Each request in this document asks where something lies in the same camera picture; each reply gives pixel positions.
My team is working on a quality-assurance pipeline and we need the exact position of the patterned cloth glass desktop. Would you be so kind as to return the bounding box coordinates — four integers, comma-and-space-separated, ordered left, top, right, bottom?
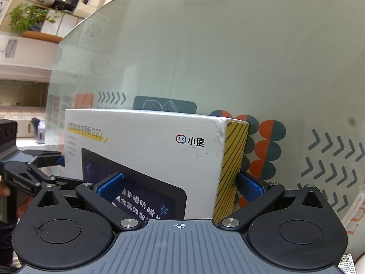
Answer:
45, 0, 365, 266

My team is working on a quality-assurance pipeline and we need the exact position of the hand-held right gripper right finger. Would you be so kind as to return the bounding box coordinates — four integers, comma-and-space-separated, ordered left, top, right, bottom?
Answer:
218, 172, 326, 231

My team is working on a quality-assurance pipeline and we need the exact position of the white barcode label packet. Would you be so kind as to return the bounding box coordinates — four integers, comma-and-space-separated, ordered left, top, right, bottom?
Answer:
339, 253, 357, 274

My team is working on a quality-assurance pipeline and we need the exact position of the white tablet box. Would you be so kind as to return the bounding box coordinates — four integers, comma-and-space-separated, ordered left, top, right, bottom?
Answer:
64, 108, 250, 225

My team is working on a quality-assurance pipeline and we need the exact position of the white drawer cabinet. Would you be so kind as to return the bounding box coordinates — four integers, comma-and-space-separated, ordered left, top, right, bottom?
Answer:
0, 33, 63, 107

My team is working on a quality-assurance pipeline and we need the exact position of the wall poster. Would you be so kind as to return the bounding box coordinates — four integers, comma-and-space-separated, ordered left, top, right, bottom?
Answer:
0, 0, 15, 18

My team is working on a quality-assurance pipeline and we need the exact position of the green potted plant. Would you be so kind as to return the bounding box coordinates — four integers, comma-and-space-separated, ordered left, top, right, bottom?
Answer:
5, 3, 65, 35

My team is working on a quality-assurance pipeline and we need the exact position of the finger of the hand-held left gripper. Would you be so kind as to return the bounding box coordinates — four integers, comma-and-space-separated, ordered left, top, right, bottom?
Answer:
17, 149, 65, 168
27, 162, 86, 190

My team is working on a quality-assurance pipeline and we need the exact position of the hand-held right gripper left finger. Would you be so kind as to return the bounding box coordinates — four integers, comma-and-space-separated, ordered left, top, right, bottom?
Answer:
36, 172, 143, 230

